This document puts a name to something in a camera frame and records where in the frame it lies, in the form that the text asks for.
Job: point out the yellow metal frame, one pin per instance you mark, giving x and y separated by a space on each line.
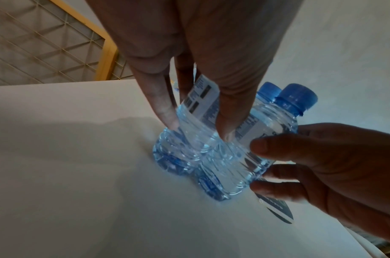
105 55

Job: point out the person's right hand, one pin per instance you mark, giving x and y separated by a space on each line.
351 171

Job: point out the dark blue paper label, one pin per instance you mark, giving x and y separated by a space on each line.
279 210

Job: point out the person's left hand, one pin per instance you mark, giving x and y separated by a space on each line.
188 32

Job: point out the clear plastic water bottle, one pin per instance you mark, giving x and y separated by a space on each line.
279 117
220 168
187 143

